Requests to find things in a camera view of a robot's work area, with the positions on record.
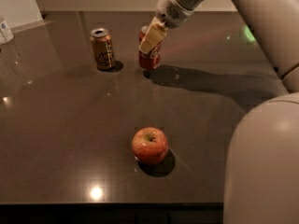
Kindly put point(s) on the white container at left edge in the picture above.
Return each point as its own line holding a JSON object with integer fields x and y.
{"x": 6, "y": 34}

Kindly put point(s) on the red apple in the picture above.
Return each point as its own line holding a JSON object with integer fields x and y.
{"x": 150, "y": 146}

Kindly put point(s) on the orange gold soda can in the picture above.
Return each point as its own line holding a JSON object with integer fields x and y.
{"x": 103, "y": 52}

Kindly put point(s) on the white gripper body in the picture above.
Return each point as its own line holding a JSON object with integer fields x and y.
{"x": 172, "y": 13}

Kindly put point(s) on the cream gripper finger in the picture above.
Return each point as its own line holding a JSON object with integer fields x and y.
{"x": 154, "y": 35}

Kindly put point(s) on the red Coca-Cola can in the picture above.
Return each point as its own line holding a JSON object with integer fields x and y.
{"x": 151, "y": 60}

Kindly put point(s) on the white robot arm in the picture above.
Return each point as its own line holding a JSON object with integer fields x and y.
{"x": 262, "y": 166}

